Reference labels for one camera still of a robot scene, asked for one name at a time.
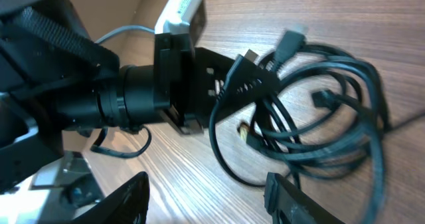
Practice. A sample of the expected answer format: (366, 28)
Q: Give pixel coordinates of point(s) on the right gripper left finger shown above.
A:
(126, 205)

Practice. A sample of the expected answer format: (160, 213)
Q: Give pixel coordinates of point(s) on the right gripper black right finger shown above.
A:
(287, 204)

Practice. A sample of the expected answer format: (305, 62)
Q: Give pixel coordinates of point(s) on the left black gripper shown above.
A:
(179, 88)

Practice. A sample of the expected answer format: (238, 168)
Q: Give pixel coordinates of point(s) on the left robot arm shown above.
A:
(55, 78)

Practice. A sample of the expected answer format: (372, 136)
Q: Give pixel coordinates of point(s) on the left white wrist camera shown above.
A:
(183, 17)

